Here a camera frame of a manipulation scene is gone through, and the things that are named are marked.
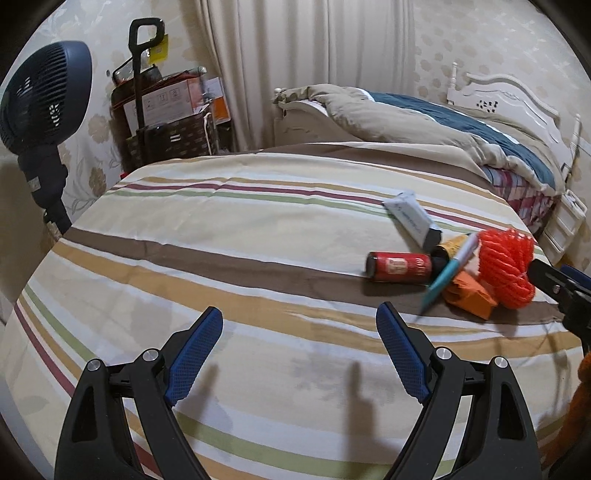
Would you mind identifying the plaid bedsheet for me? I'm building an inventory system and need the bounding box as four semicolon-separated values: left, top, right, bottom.
484;165;556;228

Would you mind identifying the white bed footboard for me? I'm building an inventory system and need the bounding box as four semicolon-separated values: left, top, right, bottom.
271;98;334;152

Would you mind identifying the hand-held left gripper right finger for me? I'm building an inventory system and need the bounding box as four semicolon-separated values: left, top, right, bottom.
376;301;542;480

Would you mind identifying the black cart handle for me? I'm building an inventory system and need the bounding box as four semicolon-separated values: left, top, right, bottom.
127;17;168;141

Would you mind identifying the dark patterned cart bag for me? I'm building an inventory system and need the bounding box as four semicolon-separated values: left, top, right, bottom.
124;111;219;175

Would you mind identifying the striped beige curtain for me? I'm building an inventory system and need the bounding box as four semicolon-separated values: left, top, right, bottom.
193;0;417;154

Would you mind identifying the orange foam net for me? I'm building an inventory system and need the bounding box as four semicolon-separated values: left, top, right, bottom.
475;228;537;311

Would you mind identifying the white bed headboard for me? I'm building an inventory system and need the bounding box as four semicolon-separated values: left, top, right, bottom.
444;61;583;172

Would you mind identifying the yellow tag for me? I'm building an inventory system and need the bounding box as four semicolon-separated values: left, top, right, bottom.
149;34;173;64

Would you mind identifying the dark bundle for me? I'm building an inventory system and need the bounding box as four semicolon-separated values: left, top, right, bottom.
110;65;162;103

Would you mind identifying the white drawer unit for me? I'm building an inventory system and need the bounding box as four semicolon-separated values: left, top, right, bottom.
537;188;583;265

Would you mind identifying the white tube with black cap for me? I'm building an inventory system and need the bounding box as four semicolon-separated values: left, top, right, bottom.
382;191;443;250

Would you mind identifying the striped cloth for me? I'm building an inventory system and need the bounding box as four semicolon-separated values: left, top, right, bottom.
0;140;591;480

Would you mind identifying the cardboard box with orange end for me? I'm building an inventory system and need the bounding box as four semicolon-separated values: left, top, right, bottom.
121;78;205;129

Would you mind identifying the orange paper box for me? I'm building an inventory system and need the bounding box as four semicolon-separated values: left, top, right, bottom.
442;271;500;321

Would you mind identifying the yellow tube with black cap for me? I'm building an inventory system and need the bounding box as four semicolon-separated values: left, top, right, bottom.
431;234;468;281

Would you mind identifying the red can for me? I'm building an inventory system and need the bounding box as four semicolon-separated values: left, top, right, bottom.
366;250;434;284

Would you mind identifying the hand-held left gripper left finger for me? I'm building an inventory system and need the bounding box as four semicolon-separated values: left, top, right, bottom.
54;306;225;480

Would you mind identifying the orange garment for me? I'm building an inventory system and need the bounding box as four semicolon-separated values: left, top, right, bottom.
544;350;591;480

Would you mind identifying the dark blue fan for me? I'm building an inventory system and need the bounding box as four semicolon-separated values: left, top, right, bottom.
0;40;93;237

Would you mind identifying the white and orange box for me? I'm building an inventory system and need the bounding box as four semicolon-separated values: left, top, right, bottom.
202;75;232;126

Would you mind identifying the beige and teal quilt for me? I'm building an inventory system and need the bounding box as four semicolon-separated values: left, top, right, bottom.
271;84;567;195

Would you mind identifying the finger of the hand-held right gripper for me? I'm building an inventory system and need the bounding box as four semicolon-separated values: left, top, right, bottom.
560;264;591;292
527;257;585;306

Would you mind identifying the teal pen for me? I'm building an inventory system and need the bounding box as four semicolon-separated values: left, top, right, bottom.
419;232;482;315

